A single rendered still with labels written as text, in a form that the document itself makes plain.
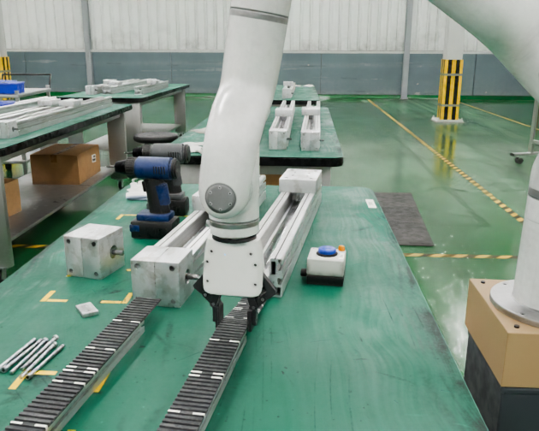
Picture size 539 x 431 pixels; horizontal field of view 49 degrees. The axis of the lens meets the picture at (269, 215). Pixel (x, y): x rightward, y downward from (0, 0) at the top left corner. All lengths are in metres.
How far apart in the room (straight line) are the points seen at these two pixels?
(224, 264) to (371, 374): 0.30
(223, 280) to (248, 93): 0.31
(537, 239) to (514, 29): 0.32
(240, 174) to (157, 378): 0.35
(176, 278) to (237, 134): 0.41
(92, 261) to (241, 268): 0.47
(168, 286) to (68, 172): 3.81
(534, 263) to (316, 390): 0.39
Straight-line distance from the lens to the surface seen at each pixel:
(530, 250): 1.01
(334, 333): 1.09
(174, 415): 0.82
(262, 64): 0.90
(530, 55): 1.00
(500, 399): 1.02
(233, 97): 0.89
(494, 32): 0.93
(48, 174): 5.00
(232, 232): 0.95
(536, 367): 1.00
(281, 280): 1.24
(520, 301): 1.04
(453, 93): 11.25
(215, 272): 0.99
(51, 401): 0.89
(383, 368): 1.00
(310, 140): 2.97
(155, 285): 1.19
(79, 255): 1.38
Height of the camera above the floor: 1.28
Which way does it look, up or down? 16 degrees down
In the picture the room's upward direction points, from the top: straight up
